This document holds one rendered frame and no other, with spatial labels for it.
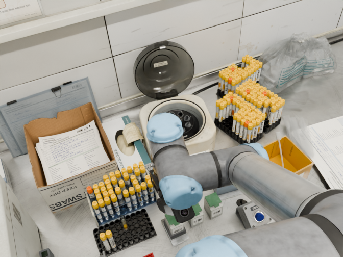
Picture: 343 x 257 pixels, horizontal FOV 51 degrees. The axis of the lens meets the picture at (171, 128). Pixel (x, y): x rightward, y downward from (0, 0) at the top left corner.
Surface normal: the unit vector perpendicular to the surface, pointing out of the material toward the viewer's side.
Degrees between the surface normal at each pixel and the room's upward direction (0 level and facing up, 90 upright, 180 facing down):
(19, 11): 95
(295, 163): 90
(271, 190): 59
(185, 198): 90
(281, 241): 22
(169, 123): 0
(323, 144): 0
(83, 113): 88
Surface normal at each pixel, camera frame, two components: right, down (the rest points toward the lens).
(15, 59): 0.40, 0.67
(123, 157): -0.02, -0.68
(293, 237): -0.10, -0.89
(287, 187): -0.58, -0.79
